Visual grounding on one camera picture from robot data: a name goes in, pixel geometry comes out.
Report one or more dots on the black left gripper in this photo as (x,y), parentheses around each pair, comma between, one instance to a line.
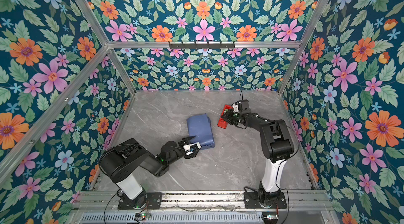
(184,141)

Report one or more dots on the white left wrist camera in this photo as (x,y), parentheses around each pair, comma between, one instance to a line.
(193,149)

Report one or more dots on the white cable duct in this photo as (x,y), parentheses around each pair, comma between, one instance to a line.
(172,218)

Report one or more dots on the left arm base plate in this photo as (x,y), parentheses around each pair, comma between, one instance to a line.
(145,200)

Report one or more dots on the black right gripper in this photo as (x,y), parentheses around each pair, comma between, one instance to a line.
(228,117)

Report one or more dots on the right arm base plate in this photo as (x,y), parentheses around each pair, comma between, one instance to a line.
(266,200)

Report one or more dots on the light blue wrapping paper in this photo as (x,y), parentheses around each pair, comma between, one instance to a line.
(200,131)

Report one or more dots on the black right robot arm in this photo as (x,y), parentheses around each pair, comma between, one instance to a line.
(277,147)

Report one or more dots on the black hook rail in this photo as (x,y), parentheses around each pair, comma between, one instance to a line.
(202,45)

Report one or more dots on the aluminium mounting rail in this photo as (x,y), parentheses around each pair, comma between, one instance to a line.
(222,200)

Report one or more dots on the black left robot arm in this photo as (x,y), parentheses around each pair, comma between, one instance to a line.
(120,162)

